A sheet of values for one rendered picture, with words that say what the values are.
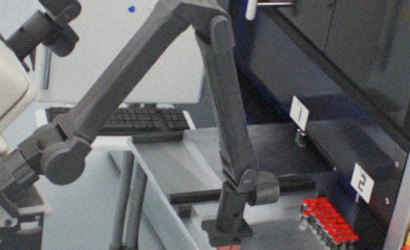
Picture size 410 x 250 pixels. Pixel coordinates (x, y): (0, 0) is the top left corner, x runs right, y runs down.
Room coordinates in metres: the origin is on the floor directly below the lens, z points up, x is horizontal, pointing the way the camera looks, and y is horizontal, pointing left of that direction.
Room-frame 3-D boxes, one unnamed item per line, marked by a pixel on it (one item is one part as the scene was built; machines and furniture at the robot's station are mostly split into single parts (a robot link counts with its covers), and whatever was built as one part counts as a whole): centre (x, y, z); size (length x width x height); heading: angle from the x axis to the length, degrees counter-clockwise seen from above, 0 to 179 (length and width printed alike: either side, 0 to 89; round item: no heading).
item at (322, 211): (2.13, -0.21, 0.90); 0.18 x 0.02 x 0.05; 30
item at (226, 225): (1.91, 0.02, 1.01); 0.10 x 0.07 x 0.07; 120
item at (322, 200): (2.14, -0.23, 0.90); 0.18 x 0.02 x 0.05; 30
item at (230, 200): (1.92, 0.02, 1.07); 0.07 x 0.06 x 0.07; 124
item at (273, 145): (2.41, -0.02, 0.90); 0.34 x 0.26 x 0.04; 120
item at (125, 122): (2.60, 0.39, 0.82); 0.40 x 0.14 x 0.02; 112
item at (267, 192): (1.94, -0.01, 1.10); 0.11 x 0.09 x 0.12; 124
